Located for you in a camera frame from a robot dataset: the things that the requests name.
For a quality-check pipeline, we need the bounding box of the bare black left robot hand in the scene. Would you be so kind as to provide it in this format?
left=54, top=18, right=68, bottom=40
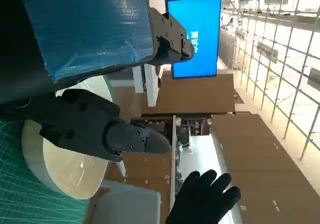
left=0, top=0, right=195, bottom=163

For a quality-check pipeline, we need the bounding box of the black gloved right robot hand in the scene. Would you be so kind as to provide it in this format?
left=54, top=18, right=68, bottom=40
left=164, top=169, right=242, bottom=224

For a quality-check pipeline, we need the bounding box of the white plate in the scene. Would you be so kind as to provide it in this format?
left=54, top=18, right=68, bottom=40
left=21, top=74, right=114, bottom=200

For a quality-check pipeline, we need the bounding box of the white furniture leg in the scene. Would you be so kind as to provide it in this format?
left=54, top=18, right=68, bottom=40
left=143, top=63, right=161, bottom=108

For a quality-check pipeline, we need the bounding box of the blue screen monitor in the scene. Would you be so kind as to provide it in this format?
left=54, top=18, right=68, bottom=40
left=164, top=0, right=223, bottom=80

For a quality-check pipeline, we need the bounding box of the green cutting mat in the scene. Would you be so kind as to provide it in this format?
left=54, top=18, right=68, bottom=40
left=0, top=73, right=115, bottom=224

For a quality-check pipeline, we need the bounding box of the metal wire grid panel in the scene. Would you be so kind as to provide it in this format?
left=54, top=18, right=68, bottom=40
left=221, top=0, right=320, bottom=160

